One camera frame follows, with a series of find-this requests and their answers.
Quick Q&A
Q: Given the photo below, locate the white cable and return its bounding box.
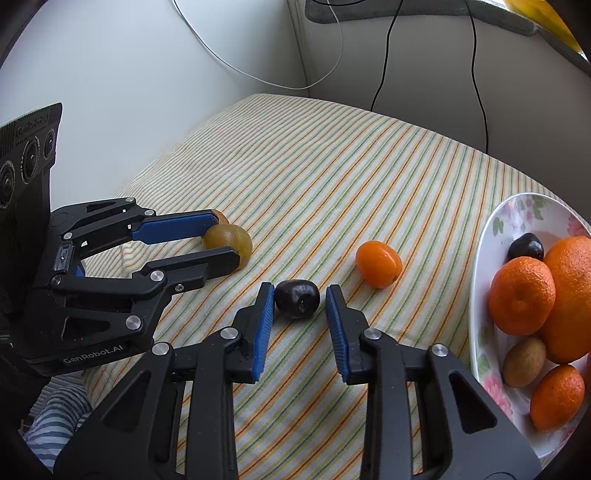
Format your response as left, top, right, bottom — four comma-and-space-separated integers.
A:
171, 0, 346, 92

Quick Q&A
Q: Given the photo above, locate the striped table cloth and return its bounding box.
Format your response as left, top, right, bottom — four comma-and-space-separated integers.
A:
80, 93, 569, 480

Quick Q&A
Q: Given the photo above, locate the small orange kumquat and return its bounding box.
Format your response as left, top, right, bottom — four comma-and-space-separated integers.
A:
356, 240, 404, 289

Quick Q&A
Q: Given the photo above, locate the floral white plate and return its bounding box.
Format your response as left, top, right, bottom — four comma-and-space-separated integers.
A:
469, 192, 590, 466

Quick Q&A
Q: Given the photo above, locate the small mandarin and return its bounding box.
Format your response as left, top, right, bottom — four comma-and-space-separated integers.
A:
530, 365, 585, 432
488, 257, 556, 336

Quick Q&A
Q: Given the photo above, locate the large rough orange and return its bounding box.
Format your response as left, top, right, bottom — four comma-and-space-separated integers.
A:
540, 236, 590, 364

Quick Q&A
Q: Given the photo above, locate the brown kiwi fruit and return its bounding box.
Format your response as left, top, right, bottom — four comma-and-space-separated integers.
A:
502, 337, 546, 388

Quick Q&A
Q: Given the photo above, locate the striped blue clothing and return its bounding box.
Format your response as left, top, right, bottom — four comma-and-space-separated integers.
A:
24, 372, 92, 471

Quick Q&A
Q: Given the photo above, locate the black cable right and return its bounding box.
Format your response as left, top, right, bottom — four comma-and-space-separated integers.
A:
464, 0, 491, 154

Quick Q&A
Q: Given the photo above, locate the black cable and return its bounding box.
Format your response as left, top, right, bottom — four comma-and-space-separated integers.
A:
313, 0, 408, 113
464, 0, 491, 154

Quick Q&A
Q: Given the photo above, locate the black cable left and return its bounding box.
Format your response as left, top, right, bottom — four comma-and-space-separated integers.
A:
313, 0, 408, 113

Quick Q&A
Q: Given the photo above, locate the dark plum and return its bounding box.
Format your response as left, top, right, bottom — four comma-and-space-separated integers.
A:
507, 232, 545, 261
274, 279, 321, 319

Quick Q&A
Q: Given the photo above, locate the greenish brown fruit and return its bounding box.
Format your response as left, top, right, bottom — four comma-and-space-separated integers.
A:
202, 224, 252, 270

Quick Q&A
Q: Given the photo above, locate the yellow bowl on sill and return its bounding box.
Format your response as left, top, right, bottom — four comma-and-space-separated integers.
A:
504, 0, 590, 60

